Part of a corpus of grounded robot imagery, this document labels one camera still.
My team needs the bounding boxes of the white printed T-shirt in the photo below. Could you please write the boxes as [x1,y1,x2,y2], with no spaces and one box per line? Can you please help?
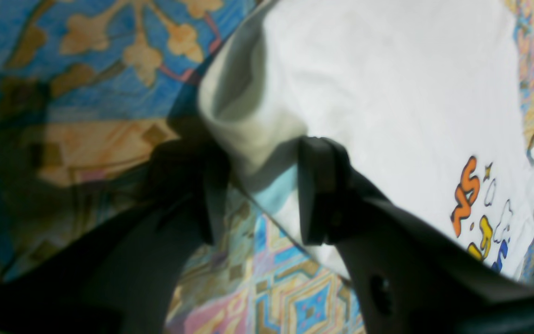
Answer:
[198,0,534,280]

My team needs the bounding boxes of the patterned tile tablecloth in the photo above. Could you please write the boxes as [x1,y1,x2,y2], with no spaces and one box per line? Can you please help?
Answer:
[0,0,534,334]

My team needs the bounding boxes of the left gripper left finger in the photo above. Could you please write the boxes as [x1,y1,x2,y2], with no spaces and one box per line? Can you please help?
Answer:
[0,145,230,334]

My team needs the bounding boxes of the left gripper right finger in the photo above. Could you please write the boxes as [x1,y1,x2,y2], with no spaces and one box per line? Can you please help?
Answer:
[298,136,534,334]

